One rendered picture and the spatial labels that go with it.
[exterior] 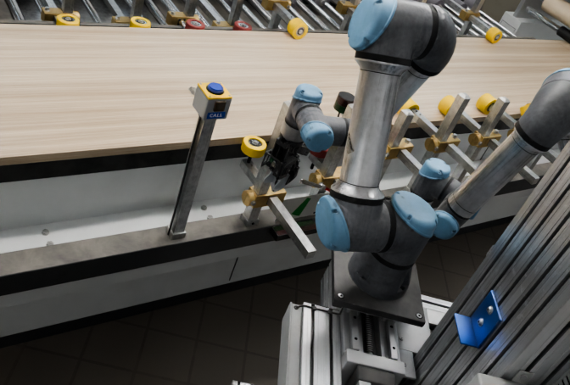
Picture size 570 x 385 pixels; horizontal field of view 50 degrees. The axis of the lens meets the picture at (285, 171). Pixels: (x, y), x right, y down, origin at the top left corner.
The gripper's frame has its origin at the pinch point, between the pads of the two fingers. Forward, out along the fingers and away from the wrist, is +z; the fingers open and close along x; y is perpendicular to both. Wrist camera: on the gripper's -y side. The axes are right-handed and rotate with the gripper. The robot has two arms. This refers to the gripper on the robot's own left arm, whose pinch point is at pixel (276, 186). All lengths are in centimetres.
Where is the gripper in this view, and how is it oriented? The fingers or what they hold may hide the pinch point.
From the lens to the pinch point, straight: 181.5
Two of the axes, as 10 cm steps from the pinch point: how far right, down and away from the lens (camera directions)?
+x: 7.5, 5.6, -3.5
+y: -5.9, 3.3, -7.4
